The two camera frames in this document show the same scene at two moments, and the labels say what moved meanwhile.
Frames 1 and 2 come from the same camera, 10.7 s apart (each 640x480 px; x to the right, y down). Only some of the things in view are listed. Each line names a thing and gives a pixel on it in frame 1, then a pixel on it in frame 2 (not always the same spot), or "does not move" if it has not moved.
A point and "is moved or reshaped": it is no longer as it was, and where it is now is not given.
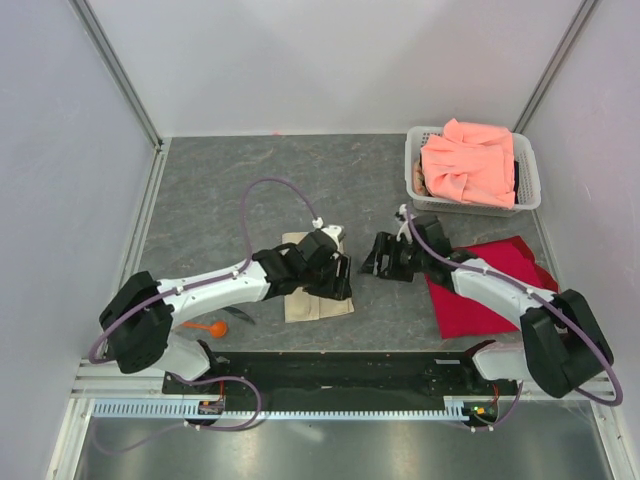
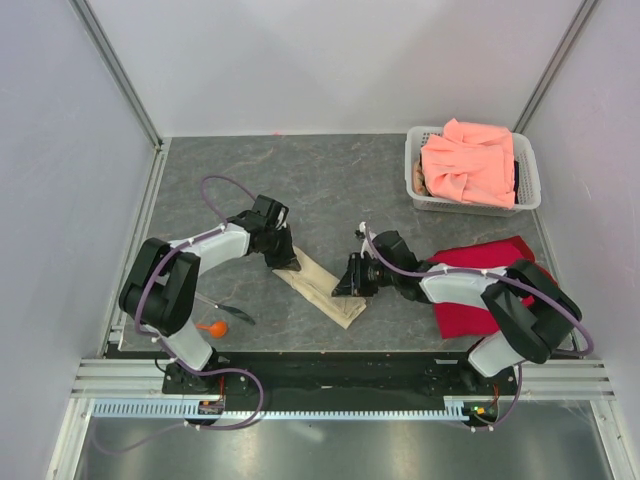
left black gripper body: (325, 284) -> (277, 249)
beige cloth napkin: (301, 305) is moved or reshaped
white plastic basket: (526, 152) does not move
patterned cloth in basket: (419, 181) does not move
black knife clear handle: (239, 313) does not move
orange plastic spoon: (218, 329) does not move
